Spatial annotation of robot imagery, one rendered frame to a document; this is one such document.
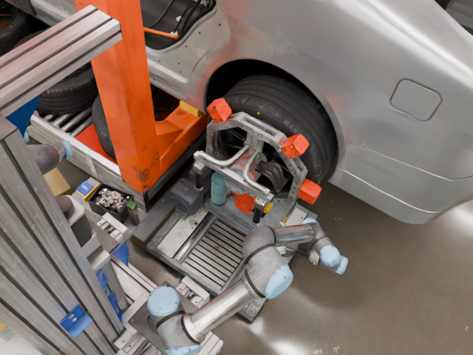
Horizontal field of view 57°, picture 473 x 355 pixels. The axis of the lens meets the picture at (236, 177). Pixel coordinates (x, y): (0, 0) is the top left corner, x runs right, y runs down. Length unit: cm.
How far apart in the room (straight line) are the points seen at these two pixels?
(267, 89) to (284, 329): 143
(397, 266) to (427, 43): 176
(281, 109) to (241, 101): 19
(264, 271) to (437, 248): 198
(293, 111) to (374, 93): 38
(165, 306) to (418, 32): 131
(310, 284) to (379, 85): 149
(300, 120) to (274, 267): 79
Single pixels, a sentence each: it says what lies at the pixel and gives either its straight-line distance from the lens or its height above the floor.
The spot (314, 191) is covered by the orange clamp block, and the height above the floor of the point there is 88.
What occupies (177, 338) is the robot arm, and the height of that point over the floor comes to 104.
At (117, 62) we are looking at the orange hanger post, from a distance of 175.
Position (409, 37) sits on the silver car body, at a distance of 171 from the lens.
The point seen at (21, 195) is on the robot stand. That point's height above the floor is 187.
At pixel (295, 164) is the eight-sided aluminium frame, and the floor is 98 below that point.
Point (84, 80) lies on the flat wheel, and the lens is 314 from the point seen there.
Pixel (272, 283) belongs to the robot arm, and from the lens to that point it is 148.
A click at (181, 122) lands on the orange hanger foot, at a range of 257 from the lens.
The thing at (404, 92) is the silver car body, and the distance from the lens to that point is 180.
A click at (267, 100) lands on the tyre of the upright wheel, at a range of 204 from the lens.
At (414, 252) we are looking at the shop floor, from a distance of 321.
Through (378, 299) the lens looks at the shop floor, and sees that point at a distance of 298.
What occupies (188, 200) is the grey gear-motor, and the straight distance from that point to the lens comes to 259.
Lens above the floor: 263
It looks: 56 degrees down
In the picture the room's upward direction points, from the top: 7 degrees clockwise
